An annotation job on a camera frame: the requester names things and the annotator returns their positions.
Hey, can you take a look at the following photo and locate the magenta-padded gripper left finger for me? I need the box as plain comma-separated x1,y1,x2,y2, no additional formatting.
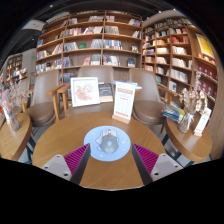
41,143,92,186

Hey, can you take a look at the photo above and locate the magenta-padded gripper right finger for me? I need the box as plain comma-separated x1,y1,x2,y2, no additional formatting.
131,143,184,186

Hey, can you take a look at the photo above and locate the grey computer mouse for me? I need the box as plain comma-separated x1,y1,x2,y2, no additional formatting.
95,130,121,155

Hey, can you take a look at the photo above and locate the round light blue mouse pad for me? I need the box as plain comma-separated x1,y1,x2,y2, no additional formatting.
83,125,132,163

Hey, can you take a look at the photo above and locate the wooden side table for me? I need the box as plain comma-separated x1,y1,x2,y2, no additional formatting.
163,116,213,164
0,112,33,163

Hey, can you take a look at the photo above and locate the glass vase with dried flowers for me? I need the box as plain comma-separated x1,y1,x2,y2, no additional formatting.
177,71,208,134

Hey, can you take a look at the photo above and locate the stack of books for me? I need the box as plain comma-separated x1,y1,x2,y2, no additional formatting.
160,101,186,124

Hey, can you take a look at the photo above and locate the small white sign card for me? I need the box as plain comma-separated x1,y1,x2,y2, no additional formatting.
193,107,213,138

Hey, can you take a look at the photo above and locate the glass vase with pink flowers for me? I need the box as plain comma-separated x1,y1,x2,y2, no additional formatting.
0,78,34,132

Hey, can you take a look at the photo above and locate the red and white sign card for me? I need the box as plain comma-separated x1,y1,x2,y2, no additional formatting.
111,80,138,125

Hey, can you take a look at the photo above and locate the white framed flower picture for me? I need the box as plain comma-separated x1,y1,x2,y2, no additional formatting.
70,76,101,108

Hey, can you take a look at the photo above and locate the light blue book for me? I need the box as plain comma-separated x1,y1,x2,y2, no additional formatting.
113,79,143,91

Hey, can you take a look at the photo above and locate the dark cover book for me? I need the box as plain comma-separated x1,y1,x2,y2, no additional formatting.
98,82,114,103

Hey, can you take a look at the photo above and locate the distant wooden bookshelf unit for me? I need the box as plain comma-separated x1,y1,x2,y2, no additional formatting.
4,53,28,84

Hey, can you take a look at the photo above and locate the angled wooden bookshelf unit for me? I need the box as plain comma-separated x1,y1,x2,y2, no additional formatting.
141,14,224,158

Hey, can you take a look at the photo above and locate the wide wooden bookshelf unit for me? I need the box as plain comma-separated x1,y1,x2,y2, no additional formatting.
34,9,144,76

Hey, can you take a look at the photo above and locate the white hanging ceiling panel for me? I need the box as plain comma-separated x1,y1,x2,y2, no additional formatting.
21,19,46,32

